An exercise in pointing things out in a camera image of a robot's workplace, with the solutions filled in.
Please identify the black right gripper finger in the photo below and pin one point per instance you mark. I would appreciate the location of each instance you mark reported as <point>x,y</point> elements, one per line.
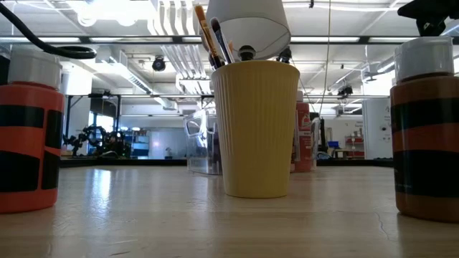
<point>416,9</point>

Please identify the white round column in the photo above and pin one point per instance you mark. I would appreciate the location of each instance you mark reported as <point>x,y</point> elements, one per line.
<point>376,129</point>

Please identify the black ceiling camera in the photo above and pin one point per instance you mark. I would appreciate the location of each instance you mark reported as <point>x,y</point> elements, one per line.
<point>159,63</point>

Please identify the yellow ribbed cup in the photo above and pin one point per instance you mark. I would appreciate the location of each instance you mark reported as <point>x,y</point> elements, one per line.
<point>256,129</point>

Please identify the white shade silver table lamp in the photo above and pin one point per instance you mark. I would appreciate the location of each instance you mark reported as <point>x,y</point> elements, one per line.
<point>251,28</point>

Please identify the large pink paint bottle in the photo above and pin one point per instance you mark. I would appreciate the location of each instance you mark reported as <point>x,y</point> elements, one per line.
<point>304,139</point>

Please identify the background black robot arm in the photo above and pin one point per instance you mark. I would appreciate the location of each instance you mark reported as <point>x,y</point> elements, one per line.
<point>97,141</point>

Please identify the clear plastic tray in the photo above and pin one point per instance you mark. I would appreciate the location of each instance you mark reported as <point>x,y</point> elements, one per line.
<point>199,143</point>

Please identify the small orange paint bottle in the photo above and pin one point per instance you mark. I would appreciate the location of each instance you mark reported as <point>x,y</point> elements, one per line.
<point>21,96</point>

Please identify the red shelf rack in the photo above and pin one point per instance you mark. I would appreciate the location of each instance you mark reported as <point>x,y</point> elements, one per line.
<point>353,141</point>

